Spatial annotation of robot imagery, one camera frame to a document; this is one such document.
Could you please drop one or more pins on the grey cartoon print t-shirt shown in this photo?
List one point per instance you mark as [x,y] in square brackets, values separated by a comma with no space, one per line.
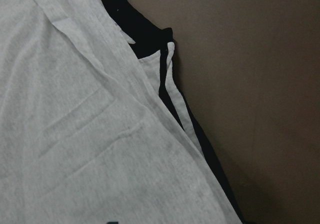
[93,127]

